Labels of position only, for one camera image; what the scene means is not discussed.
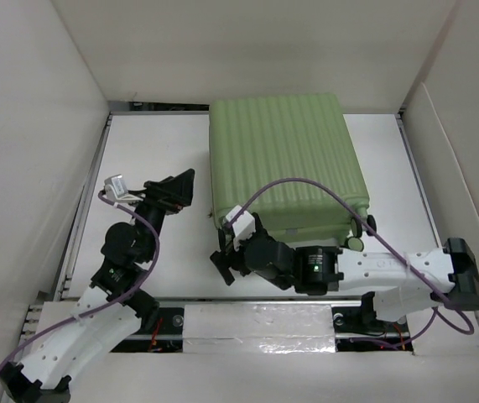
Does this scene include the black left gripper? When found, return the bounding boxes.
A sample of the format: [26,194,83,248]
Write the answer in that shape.
[122,169,193,262]

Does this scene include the green hard-shell suitcase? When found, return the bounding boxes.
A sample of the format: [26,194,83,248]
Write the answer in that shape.
[209,93,370,243]

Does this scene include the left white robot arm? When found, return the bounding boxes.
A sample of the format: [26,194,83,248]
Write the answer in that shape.
[0,169,195,402]

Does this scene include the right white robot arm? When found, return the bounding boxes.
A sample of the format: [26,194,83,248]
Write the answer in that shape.
[210,230,479,330]

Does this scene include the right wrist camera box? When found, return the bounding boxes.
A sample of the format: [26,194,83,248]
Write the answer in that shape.
[223,205,256,250]

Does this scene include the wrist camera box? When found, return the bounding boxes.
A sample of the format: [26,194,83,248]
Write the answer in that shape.
[104,175,140,203]
[223,205,256,250]

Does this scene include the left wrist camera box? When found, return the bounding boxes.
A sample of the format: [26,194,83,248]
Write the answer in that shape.
[104,175,140,203]

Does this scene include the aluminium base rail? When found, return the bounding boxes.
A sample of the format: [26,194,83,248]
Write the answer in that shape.
[2,296,433,403]

